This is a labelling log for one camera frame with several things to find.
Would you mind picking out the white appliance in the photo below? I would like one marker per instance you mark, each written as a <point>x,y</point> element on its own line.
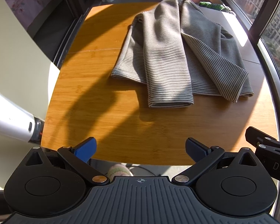
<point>11,123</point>

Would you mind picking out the grey striped garment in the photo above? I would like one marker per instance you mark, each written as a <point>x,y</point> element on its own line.
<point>168,51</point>

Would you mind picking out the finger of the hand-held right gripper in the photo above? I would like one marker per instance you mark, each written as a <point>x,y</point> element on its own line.
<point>259,136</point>

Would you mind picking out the dark window frame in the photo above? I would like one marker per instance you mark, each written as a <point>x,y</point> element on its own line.
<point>266,51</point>

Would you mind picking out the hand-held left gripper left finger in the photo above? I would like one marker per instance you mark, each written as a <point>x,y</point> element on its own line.
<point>86,149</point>

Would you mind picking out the knitted slipper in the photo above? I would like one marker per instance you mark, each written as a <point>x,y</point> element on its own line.
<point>119,170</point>

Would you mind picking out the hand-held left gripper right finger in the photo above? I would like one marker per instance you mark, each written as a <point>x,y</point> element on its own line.
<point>196,148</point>

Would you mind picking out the green knitted cloth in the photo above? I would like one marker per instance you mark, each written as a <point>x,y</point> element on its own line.
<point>214,5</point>

